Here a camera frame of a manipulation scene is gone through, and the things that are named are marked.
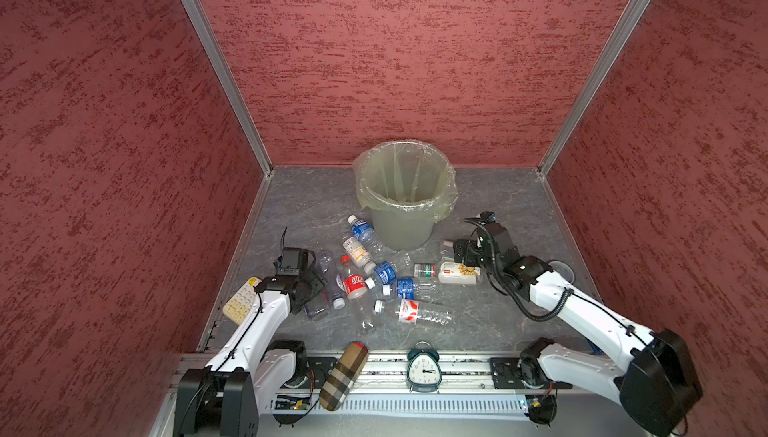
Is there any Gamer label clear bottle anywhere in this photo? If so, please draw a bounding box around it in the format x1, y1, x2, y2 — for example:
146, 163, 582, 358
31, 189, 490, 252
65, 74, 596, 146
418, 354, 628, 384
317, 250, 346, 310

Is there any chrysanthemum tea bottle green neck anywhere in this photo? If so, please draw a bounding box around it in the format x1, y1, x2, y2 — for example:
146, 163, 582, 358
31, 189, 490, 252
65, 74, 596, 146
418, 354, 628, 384
413, 261, 482, 285

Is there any red Coca-Cola bottle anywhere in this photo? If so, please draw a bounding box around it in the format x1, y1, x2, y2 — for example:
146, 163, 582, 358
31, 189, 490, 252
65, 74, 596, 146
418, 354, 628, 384
340, 255, 376, 334

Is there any blue label sports drink bottle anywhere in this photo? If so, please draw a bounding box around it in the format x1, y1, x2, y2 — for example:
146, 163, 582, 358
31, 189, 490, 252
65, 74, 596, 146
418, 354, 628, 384
382, 278, 439, 300

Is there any red white label water bottle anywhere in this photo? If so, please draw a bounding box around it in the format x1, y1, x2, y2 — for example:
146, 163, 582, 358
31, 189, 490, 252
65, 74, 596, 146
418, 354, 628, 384
374, 299, 456, 326

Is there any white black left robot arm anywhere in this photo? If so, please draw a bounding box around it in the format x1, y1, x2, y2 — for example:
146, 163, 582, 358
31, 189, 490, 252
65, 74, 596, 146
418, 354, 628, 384
173, 268, 326, 436

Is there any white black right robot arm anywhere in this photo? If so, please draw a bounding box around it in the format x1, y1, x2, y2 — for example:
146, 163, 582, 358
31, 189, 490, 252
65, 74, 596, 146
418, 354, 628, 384
453, 212, 703, 436

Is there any grey mesh waste bin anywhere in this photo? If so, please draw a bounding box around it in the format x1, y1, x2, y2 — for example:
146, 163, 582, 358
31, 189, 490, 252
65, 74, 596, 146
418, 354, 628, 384
353, 140, 458, 250

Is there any clear plastic bin liner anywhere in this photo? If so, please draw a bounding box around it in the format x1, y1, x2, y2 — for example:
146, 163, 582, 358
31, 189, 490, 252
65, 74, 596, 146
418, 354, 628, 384
352, 140, 458, 223

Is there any orange white label bottle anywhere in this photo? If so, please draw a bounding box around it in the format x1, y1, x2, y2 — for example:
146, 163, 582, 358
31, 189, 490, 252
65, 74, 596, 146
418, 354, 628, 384
342, 233, 376, 276

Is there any blue label water bottle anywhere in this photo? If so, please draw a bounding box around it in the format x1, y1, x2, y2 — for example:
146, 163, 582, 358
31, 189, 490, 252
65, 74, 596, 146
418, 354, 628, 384
347, 215, 385, 256

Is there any grey round lid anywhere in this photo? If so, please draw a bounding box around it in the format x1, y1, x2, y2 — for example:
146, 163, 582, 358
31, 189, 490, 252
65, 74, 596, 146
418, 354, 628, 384
548, 260, 576, 284

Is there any Pocari Sweat blue bottle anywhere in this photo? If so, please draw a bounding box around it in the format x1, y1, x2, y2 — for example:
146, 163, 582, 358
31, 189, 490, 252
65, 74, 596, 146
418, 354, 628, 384
371, 252, 413, 286

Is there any plaid cylindrical case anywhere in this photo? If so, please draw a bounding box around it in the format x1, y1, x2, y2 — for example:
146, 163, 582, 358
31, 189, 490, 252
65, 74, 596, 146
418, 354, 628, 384
319, 341, 369, 412

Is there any green alarm clock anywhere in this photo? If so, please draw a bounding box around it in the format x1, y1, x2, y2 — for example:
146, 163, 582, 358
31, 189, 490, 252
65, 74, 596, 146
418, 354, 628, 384
406, 341, 442, 393

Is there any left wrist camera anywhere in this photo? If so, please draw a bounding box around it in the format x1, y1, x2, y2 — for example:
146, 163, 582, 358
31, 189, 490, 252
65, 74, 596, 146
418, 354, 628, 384
274, 247, 310, 277

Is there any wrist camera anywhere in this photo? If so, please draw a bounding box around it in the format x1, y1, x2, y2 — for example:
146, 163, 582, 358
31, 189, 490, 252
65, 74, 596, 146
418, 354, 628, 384
274, 247, 310, 277
479, 211, 496, 224

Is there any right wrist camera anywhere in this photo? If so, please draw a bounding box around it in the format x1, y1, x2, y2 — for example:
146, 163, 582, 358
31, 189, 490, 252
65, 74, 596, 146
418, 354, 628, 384
479, 211, 496, 224

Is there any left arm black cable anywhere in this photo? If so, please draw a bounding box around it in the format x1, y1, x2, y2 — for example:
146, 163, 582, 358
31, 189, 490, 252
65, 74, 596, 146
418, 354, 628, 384
206, 292, 265, 378

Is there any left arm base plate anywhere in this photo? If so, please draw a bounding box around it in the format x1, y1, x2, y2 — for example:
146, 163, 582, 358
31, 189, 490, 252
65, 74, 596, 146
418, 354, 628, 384
282, 356, 337, 390

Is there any aluminium front rail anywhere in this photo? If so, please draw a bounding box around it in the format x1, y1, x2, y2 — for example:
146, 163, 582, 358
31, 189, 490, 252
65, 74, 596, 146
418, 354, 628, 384
173, 352, 625, 395

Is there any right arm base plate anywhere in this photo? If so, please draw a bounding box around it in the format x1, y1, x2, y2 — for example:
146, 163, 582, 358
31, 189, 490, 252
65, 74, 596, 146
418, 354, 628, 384
489, 357, 573, 391

